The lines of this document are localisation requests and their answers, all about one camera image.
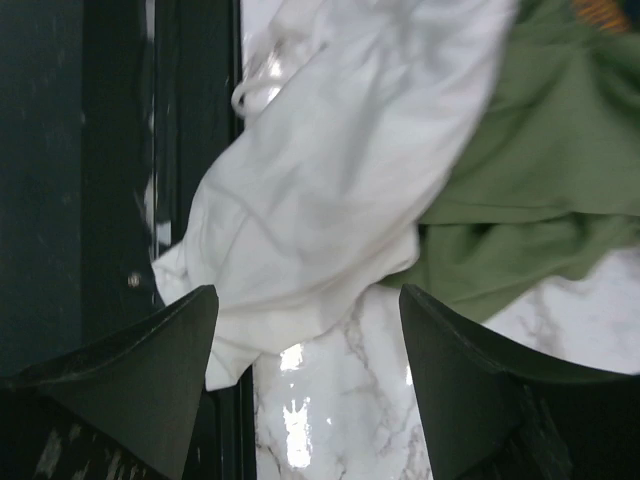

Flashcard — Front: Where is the green graphic tank top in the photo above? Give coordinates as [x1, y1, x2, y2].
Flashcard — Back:
[384, 1, 639, 321]

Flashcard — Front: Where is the white tank top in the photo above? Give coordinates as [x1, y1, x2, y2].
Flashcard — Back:
[153, 1, 518, 390]

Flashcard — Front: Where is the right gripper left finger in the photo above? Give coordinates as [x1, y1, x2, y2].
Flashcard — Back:
[1, 286, 219, 479]

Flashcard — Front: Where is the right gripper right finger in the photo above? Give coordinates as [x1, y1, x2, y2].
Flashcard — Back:
[399, 285, 639, 480]

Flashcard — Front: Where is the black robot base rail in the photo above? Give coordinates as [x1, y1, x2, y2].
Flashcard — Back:
[0, 0, 257, 480]

